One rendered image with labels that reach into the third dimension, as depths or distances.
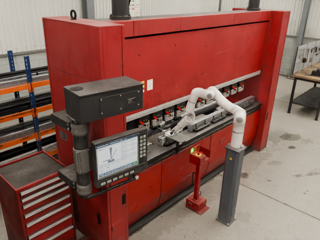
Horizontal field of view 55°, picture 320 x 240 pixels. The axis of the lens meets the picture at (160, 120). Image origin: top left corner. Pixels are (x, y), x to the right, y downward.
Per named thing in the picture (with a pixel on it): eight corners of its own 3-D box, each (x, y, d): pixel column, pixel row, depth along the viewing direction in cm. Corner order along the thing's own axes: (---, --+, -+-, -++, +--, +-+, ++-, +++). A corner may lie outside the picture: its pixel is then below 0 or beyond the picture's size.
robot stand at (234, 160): (235, 219, 377) (247, 146, 337) (228, 226, 364) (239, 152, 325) (223, 212, 388) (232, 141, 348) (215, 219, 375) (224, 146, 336)
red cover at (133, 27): (110, 39, 259) (109, 22, 254) (103, 37, 266) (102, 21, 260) (269, 20, 462) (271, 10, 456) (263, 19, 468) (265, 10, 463)
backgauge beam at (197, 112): (105, 156, 334) (105, 147, 330) (97, 151, 343) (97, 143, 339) (222, 105, 490) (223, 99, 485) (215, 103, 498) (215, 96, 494)
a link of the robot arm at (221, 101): (240, 125, 321) (241, 119, 335) (248, 117, 315) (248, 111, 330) (202, 95, 320) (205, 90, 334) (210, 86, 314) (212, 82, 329)
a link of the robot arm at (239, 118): (244, 129, 333) (246, 109, 324) (243, 137, 317) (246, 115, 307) (232, 128, 336) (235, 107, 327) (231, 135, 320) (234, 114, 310)
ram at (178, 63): (112, 127, 293) (108, 41, 261) (106, 125, 298) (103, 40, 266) (260, 74, 496) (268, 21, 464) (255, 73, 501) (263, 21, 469)
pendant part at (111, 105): (87, 208, 223) (77, 96, 189) (72, 191, 240) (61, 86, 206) (144, 183, 252) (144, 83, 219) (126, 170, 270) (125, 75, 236)
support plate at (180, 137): (181, 143, 343) (181, 142, 343) (163, 135, 360) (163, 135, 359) (191, 138, 355) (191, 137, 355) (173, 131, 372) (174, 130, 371)
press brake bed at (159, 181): (123, 241, 339) (121, 177, 306) (110, 231, 352) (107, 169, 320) (254, 149, 541) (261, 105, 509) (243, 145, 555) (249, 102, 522)
